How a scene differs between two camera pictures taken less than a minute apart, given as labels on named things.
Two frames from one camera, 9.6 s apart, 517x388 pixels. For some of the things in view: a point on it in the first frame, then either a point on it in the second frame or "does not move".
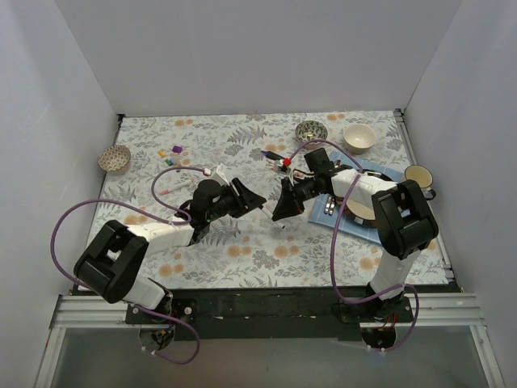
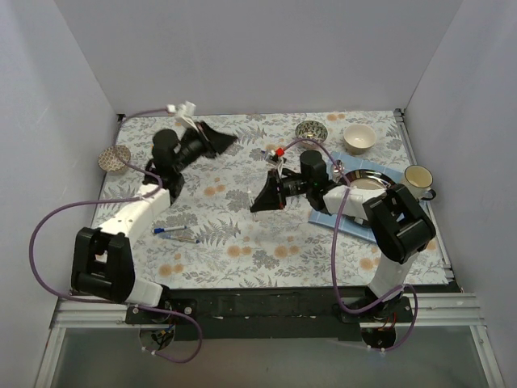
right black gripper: (291, 195) -> (275, 189)
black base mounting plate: (266, 314) does not move
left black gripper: (237, 196) -> (203, 138)
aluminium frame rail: (430, 311) does not move
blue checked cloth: (327, 210) does not move
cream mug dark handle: (423, 177) does not move
